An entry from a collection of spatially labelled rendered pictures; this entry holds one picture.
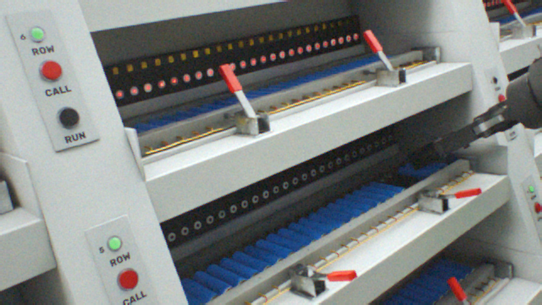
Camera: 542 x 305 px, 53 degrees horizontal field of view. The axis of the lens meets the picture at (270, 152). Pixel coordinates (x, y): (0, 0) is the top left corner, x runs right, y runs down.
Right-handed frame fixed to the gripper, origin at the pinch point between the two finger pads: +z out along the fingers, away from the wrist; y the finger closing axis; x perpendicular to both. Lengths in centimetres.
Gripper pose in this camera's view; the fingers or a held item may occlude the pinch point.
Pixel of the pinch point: (433, 151)
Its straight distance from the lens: 91.7
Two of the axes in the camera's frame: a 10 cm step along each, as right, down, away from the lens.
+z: -5.2, 3.8, 7.7
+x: 4.6, 8.8, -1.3
